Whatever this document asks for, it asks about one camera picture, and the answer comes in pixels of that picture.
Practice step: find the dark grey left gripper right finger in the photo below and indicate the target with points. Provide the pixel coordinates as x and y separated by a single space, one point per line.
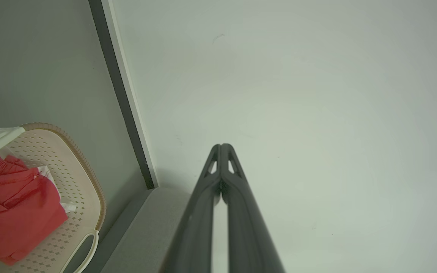
247 235

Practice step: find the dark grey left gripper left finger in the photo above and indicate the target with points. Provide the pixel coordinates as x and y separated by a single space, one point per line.
195 227

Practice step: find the red garment with white stripes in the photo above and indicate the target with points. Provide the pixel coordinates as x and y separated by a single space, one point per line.
13 212

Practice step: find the cream perforated laundry basket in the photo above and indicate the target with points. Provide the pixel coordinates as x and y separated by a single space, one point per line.
78 182

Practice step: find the white and black baseboard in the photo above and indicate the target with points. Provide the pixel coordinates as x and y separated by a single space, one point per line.
121 94

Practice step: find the white cloth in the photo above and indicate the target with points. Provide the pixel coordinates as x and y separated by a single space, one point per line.
47 173

